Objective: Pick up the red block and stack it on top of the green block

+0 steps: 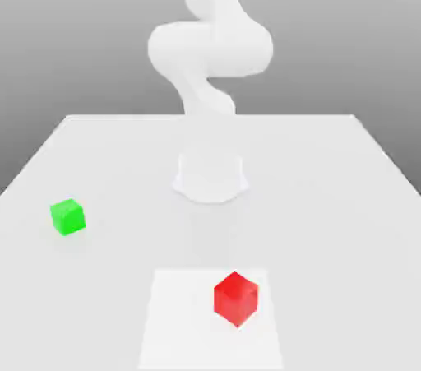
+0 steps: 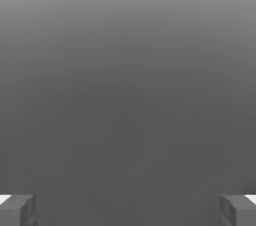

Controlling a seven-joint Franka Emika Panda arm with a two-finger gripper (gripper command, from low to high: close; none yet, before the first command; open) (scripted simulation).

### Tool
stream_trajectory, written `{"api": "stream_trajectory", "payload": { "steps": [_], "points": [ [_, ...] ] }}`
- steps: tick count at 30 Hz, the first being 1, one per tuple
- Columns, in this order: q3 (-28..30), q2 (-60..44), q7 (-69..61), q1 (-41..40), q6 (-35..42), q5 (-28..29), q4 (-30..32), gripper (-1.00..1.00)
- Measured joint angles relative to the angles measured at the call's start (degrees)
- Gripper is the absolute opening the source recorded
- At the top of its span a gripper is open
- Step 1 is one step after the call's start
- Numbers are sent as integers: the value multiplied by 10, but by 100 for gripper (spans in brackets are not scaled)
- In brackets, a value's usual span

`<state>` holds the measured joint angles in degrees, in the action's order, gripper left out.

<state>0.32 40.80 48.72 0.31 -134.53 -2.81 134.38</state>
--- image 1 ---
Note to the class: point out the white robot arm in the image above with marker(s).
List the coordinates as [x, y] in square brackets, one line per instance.
[210, 48]

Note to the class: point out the small red cube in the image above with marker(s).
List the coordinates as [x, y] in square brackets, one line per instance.
[235, 298]

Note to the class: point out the small green cube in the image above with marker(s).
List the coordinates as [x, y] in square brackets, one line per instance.
[67, 217]

